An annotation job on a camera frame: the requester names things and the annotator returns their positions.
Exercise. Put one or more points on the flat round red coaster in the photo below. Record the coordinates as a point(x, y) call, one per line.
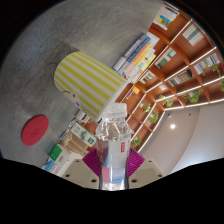
point(35, 130)

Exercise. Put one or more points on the recessed ceiling spotlight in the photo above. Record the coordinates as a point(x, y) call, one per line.
point(172, 126)

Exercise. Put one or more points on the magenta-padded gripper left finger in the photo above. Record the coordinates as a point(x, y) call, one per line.
point(78, 171)

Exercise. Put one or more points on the clear plastic water bottle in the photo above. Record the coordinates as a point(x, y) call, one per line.
point(112, 156)

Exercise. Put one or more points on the yellow striped white mug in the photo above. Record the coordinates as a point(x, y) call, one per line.
point(86, 80)

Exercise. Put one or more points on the wooden shelf unit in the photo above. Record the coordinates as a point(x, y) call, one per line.
point(186, 66)

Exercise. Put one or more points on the colourful book stack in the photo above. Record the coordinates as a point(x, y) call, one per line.
point(136, 58)

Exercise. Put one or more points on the tall green white carton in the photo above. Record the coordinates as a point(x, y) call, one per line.
point(83, 134)

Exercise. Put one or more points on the blue-spined white book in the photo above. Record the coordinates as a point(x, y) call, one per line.
point(49, 166)

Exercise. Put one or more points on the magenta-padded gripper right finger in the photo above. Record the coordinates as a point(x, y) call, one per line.
point(148, 171)

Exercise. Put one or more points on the small green white box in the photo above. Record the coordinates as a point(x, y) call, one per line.
point(59, 153)

